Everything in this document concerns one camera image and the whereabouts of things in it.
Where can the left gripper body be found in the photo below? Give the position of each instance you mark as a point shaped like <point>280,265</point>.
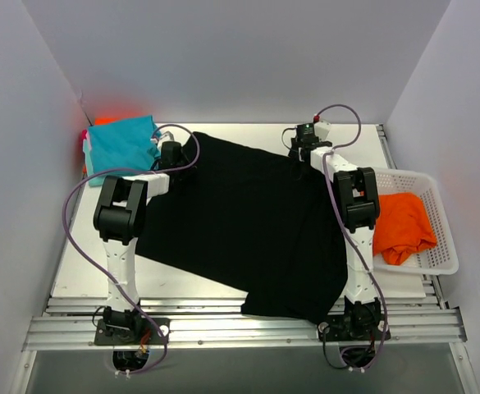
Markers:
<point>178,171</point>

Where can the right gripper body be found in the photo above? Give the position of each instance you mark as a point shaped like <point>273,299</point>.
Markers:
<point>299,153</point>

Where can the black t-shirt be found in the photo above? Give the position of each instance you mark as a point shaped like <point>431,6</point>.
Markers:
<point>255,221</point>

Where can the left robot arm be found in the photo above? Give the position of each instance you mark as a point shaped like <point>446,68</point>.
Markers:
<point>119,218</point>

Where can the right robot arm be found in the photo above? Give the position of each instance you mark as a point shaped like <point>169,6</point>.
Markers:
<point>355,199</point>

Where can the folded light teal t-shirt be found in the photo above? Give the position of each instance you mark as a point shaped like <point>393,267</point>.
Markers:
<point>94,165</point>

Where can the folded orange t-shirt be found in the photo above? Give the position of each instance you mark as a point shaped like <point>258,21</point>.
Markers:
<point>104,121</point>

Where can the folded pink t-shirt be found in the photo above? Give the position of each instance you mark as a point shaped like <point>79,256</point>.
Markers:
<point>85,142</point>

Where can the orange t-shirt in basket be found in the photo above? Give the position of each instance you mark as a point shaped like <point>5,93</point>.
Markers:
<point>402,228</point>

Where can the white plastic basket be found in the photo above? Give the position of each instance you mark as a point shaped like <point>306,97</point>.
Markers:
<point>440,260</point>

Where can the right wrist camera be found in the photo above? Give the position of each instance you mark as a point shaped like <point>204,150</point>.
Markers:
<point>321,127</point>

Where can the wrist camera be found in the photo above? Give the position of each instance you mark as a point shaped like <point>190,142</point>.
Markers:
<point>159,137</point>
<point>321,127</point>

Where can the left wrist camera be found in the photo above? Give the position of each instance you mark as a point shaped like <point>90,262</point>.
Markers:
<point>159,137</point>

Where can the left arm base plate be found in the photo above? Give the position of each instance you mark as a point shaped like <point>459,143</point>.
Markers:
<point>114,336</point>

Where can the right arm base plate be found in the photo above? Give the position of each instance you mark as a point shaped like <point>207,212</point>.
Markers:
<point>341,327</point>

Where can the aluminium rail frame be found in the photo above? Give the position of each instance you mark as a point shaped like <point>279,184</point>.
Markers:
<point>66,324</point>

